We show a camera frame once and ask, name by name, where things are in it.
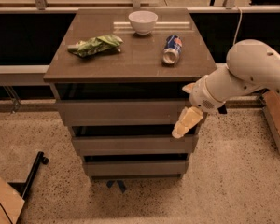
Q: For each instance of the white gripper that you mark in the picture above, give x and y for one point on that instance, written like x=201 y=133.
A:
x=202 y=96

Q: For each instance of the grey top drawer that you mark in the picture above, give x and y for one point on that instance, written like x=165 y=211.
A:
x=122 y=112

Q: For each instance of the grey drawer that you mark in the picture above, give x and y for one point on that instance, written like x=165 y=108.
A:
x=130 y=145
x=122 y=112
x=136 y=168

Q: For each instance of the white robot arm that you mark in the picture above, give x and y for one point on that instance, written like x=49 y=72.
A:
x=251 y=65

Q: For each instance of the grey drawer cabinet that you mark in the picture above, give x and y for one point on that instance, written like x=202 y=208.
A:
x=132 y=71

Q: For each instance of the grey middle drawer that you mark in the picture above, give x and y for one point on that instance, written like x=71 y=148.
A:
x=130 y=145

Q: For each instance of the grey bottom drawer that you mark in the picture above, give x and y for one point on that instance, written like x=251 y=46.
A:
x=136 y=168

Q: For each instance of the blue soda can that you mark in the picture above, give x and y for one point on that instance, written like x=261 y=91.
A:
x=172 y=50

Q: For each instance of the cardboard box right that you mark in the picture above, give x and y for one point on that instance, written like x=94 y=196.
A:
x=272 y=114

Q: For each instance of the white bowl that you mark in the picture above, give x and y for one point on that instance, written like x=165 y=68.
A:
x=143 y=22

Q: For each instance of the green chip bag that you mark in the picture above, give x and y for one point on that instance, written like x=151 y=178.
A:
x=94 y=45

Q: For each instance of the black wheeled stand leg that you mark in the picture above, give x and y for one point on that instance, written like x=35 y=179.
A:
x=23 y=188

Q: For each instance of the brown cardboard box left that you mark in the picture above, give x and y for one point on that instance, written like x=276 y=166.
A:
x=11 y=203

